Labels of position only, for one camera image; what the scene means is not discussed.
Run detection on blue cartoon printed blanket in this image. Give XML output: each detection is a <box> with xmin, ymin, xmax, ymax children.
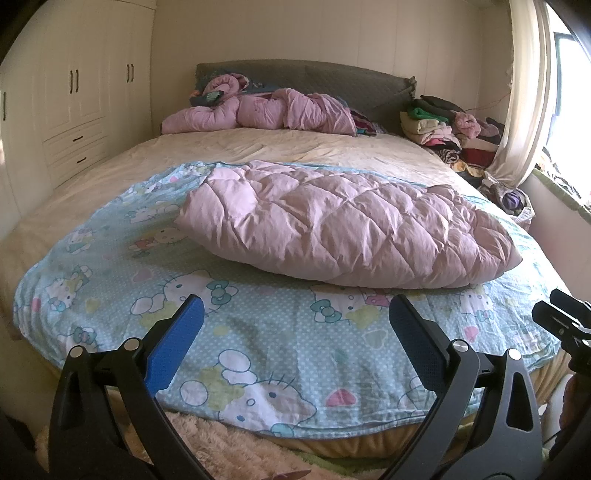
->
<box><xmin>13</xmin><ymin>159</ymin><xmax>573</xmax><ymax>439</ymax></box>

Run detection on cream built-in wardrobe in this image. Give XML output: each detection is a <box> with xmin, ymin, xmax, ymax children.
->
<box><xmin>0</xmin><ymin>0</ymin><xmax>158</xmax><ymax>222</ymax></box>

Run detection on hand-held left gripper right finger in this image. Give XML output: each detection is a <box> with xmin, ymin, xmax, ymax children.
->
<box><xmin>389</xmin><ymin>294</ymin><xmax>543</xmax><ymax>480</ymax></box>

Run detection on bag with purple cloth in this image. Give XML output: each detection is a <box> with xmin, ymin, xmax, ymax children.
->
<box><xmin>480</xmin><ymin>178</ymin><xmax>536</xmax><ymax>227</ymax></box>

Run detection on bed with beige sheet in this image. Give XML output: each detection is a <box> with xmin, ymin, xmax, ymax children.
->
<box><xmin>0</xmin><ymin>127</ymin><xmax>573</xmax><ymax>462</ymax></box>

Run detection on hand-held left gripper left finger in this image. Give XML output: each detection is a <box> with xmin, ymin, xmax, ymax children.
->
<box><xmin>48</xmin><ymin>294</ymin><xmax>206</xmax><ymax>480</ymax></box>

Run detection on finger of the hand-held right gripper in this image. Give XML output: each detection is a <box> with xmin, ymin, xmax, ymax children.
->
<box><xmin>549</xmin><ymin>288</ymin><xmax>591</xmax><ymax>319</ymax></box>
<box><xmin>531</xmin><ymin>301</ymin><xmax>591</xmax><ymax>340</ymax></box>

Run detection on window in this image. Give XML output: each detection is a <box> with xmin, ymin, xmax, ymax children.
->
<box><xmin>545</xmin><ymin>4</ymin><xmax>591</xmax><ymax>176</ymax></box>

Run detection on colourful green-edged windowsill cloth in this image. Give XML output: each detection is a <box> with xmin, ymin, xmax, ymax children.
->
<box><xmin>531</xmin><ymin>148</ymin><xmax>591</xmax><ymax>208</ymax></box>

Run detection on dark patterned clothes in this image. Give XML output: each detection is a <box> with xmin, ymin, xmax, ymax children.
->
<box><xmin>348</xmin><ymin>108</ymin><xmax>393</xmax><ymax>137</ymax></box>

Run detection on beige fluffy blanket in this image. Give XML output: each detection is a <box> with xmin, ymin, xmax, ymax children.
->
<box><xmin>34</xmin><ymin>411</ymin><xmax>333</xmax><ymax>480</ymax></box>

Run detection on pile of folded clothes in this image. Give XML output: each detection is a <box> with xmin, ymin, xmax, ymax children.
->
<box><xmin>399</xmin><ymin>95</ymin><xmax>509</xmax><ymax>178</ymax></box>

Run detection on pink quilted jacket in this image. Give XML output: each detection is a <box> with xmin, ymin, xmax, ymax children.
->
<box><xmin>174</xmin><ymin>159</ymin><xmax>523</xmax><ymax>291</ymax></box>

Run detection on grey padded headboard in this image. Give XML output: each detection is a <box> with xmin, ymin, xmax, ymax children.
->
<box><xmin>194</xmin><ymin>59</ymin><xmax>417</xmax><ymax>123</ymax></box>

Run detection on crumpled pink quilted garment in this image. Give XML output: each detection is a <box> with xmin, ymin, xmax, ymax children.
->
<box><xmin>161</xmin><ymin>74</ymin><xmax>357</xmax><ymax>137</ymax></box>

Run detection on dark teal printed cloth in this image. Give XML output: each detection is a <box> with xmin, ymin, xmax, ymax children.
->
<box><xmin>188</xmin><ymin>74</ymin><xmax>269</xmax><ymax>109</ymax></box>

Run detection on cream curtain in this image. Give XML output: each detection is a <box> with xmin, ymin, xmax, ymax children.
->
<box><xmin>482</xmin><ymin>0</ymin><xmax>555</xmax><ymax>185</ymax></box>

